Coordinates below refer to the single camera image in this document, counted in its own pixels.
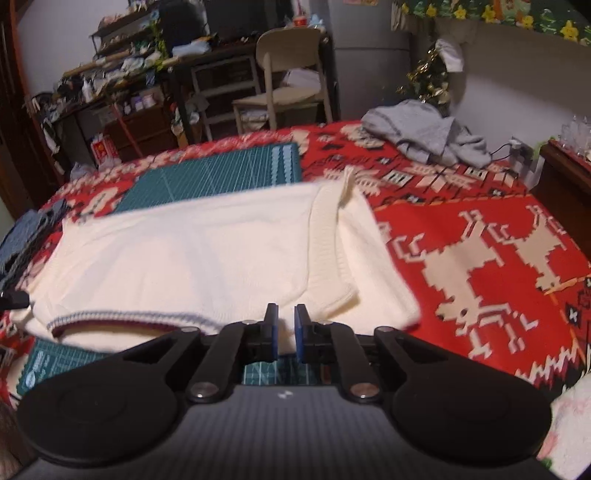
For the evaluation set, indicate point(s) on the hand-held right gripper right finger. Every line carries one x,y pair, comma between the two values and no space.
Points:
299,332

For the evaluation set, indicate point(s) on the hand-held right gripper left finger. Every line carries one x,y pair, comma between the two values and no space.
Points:
272,332

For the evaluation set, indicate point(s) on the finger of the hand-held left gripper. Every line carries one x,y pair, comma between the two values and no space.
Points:
14,300

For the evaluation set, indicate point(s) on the white knit sweater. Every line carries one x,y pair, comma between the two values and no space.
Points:
184,258

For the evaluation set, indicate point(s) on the blue jeans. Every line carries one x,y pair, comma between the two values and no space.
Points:
23,240

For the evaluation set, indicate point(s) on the white plastic bag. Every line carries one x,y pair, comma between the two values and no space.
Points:
83,171

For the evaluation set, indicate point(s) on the green cutting mat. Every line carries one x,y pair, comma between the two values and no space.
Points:
221,166

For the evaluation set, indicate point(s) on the red and white box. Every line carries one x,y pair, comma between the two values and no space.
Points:
104,150

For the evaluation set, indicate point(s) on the wooden door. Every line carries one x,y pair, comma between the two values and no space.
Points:
18,115

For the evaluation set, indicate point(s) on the red patterned blanket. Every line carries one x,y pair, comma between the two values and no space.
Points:
485,295

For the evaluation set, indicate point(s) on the trash bin with white liner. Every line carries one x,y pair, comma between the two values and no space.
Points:
254,122

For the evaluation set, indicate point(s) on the wooden drawer cabinet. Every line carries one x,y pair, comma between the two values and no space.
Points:
143,131

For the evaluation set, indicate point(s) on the grey hoodie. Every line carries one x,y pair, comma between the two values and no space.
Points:
415,124

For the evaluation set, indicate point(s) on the white drawer rack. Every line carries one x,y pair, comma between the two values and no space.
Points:
226,92

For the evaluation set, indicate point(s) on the beige chair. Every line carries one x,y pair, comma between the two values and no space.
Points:
286,60

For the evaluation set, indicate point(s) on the gold tinsel Christmas tree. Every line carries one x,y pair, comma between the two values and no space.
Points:
425,78

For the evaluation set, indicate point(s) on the dark desk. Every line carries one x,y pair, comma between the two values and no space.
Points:
217,54

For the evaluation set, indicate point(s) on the light blue pouch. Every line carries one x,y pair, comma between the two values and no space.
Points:
191,47

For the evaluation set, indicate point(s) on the wooden nightstand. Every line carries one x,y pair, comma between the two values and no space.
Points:
568,194

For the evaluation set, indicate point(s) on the red cup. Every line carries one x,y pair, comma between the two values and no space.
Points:
300,22

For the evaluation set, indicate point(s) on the black monitor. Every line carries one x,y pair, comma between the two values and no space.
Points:
182,23
249,18

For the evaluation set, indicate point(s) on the green Christmas banner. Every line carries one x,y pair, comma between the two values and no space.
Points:
508,14

